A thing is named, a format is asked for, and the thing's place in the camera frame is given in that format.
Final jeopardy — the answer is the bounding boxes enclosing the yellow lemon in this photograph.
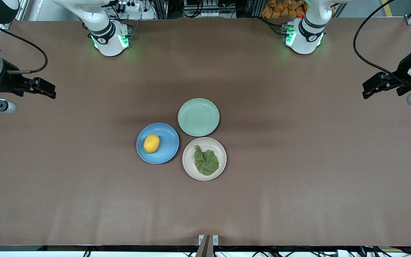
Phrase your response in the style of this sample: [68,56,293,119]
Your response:
[143,134,160,153]

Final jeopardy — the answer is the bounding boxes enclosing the green lettuce leaf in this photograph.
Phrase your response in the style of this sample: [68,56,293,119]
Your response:
[194,145,220,176]

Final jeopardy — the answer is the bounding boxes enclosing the white power strip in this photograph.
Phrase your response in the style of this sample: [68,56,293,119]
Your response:
[115,1,140,13]

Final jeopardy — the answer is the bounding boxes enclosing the orange snack bags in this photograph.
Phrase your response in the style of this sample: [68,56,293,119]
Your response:
[261,0,308,19]

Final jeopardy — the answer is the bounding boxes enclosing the blue plate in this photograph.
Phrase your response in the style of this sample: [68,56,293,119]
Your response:
[136,122,180,165]

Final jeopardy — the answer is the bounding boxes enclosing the pale green plate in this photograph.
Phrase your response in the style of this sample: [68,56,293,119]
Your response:
[177,98,220,137]

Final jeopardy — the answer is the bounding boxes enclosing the beige plate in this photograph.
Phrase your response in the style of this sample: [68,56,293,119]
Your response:
[182,137,227,181]

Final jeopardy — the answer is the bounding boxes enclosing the white electronics box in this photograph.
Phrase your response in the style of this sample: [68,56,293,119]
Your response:
[183,0,237,18]

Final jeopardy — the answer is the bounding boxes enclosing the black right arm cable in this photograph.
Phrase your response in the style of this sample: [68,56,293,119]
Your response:
[0,24,49,74]

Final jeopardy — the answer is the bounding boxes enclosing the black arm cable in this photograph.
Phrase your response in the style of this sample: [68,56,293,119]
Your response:
[0,24,49,74]
[352,0,407,85]

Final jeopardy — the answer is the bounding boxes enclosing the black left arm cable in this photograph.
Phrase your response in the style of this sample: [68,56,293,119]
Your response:
[352,0,407,85]

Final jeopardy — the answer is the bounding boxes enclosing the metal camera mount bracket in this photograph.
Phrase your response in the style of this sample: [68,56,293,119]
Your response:
[196,234,219,257]

